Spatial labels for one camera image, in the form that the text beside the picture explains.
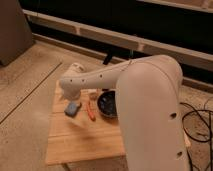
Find white blue sponge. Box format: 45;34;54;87
64;102;82;117

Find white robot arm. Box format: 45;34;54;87
59;55;190;171

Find dark ceramic bowl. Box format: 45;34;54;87
97;91;117;118

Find orange carrot toy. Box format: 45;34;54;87
86;101;96;121

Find wooden table board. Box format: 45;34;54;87
45;79;192;166

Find brown cabinet at left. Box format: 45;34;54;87
0;0;35;66

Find black cables on floor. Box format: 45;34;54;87
179;98;213;171

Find white wooden rail frame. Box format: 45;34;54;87
23;10;213;72

